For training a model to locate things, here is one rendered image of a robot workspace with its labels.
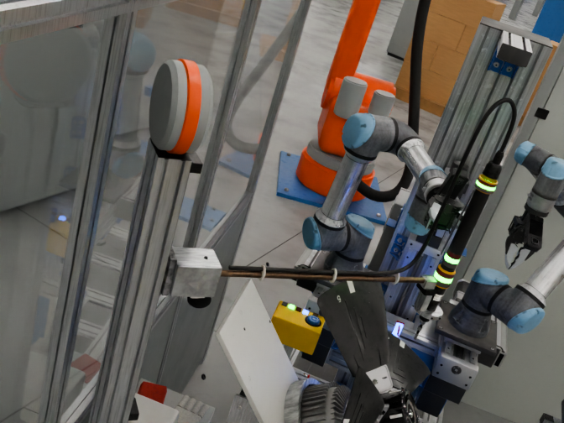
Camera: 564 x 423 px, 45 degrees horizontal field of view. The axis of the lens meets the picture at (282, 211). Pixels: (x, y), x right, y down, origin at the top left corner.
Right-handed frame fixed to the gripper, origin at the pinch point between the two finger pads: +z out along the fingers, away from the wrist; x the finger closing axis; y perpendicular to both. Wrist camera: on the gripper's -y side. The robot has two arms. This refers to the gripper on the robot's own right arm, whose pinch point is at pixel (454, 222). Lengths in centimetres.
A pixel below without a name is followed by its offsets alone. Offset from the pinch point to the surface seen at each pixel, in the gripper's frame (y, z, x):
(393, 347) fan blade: 46.6, -11.4, -2.4
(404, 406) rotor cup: 40.3, 20.8, -0.4
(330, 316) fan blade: 28.2, 10.7, 22.2
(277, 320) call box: 60, -29, 29
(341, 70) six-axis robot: 64, -408, 3
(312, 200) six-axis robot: 162, -361, -4
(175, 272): 10, 39, 59
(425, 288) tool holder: 13.1, 11.4, 3.8
